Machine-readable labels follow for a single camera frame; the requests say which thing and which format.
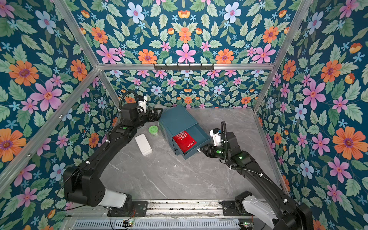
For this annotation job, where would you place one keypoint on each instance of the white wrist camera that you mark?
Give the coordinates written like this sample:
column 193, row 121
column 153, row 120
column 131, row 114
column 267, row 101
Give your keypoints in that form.
column 142, row 102
column 216, row 136

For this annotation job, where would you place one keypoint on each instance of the metal hook rail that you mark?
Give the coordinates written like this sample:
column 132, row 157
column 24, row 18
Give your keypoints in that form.
column 183, row 67

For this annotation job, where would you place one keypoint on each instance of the white rectangular plastic box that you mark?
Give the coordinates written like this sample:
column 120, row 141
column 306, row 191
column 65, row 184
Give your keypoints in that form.
column 143, row 145

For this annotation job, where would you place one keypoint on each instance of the green lidded air freshener can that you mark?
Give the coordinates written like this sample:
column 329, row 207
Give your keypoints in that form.
column 153, row 130

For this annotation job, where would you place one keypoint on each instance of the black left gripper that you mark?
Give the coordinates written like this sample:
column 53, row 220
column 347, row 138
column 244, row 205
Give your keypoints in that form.
column 156, row 118

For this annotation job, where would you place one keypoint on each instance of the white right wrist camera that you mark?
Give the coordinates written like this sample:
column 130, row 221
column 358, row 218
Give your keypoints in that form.
column 216, row 136

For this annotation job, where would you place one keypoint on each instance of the aluminium corner frame post right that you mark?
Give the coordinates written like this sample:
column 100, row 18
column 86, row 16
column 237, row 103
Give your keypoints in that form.
column 294, row 26

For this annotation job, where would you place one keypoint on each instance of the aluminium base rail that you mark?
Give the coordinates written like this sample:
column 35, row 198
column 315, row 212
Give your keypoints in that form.
column 203, row 214

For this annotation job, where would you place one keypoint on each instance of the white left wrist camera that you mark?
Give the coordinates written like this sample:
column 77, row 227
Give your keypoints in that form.
column 142, row 102

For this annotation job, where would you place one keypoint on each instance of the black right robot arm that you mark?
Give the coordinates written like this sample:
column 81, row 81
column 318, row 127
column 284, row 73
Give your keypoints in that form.
column 280, row 211

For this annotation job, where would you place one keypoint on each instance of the teal drawer cabinet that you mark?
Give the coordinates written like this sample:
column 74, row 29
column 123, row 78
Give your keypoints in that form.
column 175, row 120

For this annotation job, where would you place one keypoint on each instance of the aluminium corner frame post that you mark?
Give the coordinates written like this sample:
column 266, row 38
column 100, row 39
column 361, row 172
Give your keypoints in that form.
column 294, row 26
column 86, row 48

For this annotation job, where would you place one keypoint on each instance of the aluminium corner frame post left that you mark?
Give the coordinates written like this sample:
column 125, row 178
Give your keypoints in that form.
column 86, row 48

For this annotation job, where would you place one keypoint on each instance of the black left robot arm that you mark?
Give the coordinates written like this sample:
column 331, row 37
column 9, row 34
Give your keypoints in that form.
column 82, row 183

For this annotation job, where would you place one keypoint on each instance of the aluminium horizontal frame bar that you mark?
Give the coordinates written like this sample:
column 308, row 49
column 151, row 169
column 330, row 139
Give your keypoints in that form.
column 136, row 67

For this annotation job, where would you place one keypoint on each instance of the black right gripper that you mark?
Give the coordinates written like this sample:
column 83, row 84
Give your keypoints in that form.
column 207, row 149

